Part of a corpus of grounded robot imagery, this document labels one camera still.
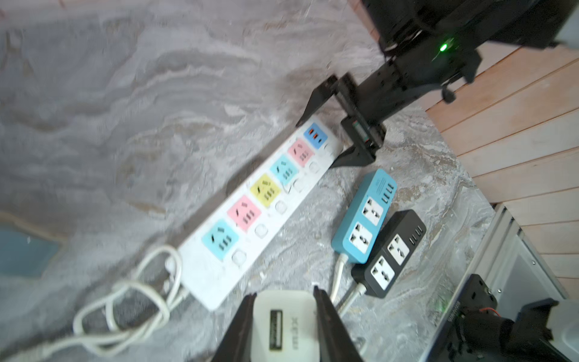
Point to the black power strip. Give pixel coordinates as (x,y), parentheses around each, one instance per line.
(392,250)

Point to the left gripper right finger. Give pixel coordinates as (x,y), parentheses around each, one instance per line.
(334,341)

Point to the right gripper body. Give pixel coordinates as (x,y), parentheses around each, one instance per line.
(400,81)

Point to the white power strip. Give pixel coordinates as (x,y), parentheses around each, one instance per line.
(228,242)

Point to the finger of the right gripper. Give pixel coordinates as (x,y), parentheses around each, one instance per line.
(329,88)
(356,156)

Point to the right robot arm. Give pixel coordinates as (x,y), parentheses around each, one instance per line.
(404,25)

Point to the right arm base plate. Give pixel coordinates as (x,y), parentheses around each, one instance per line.
(474,330)

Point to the white MIX charger plug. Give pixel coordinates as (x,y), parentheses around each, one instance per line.
(285,327)

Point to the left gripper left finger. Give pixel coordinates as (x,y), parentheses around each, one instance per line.
(236,344)

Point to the teal power strip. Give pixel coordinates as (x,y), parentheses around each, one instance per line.
(359,228)

